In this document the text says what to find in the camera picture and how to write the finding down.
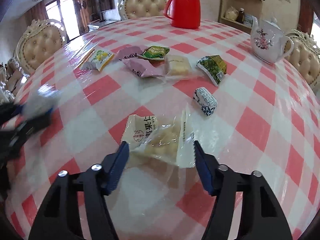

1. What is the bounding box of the cream nut snack packet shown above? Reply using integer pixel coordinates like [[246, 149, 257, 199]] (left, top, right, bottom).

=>
[[121, 107, 195, 168]]

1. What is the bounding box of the dark green yellow snack packet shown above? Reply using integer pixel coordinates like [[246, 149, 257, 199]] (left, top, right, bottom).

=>
[[196, 55, 227, 87]]

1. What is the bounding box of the cream tufted chair left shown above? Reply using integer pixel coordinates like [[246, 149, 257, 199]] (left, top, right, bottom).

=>
[[16, 19, 67, 75]]

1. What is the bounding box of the cream tufted chair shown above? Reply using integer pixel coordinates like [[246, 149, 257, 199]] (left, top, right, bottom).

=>
[[285, 29, 319, 89], [117, 0, 168, 21], [16, 19, 67, 75]]

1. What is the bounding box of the yellow white lemon snack packet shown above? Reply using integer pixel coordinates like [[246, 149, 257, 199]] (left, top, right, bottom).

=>
[[80, 50, 114, 72]]

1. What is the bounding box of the blue white patterned candy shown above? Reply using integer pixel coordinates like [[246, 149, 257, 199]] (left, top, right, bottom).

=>
[[193, 87, 217, 116]]

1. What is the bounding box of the pink snack packet back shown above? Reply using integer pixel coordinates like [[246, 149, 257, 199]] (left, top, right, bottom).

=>
[[113, 46, 147, 61]]

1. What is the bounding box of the pink snack packet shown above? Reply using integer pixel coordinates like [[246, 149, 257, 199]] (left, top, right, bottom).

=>
[[123, 58, 164, 78], [113, 46, 147, 61]]

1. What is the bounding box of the pink snack packet front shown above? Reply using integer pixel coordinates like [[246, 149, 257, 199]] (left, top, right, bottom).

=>
[[123, 58, 164, 78]]

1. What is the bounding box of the red white checkered tablecloth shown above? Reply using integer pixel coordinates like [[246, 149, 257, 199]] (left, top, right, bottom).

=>
[[5, 16, 319, 239]]

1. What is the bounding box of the small green snack packet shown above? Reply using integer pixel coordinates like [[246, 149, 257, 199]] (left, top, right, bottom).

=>
[[138, 46, 170, 61]]

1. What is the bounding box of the clear wrapped cream pastry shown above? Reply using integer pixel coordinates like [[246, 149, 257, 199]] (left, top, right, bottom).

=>
[[164, 55, 197, 80]]

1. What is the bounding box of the cream tufted chair right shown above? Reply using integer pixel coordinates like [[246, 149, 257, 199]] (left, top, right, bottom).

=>
[[285, 29, 319, 89]]

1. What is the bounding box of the white floral teapot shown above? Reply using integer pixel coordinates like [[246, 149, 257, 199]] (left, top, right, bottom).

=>
[[251, 16, 294, 64]]

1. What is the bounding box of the cream tufted chair far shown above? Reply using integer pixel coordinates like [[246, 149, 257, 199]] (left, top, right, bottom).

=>
[[117, 0, 168, 21]]

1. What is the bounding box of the red thermos jug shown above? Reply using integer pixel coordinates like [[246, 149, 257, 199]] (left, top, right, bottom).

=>
[[163, 0, 201, 29]]

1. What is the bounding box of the wooden corner shelf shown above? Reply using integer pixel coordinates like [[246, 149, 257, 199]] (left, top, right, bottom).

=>
[[218, 0, 263, 34]]

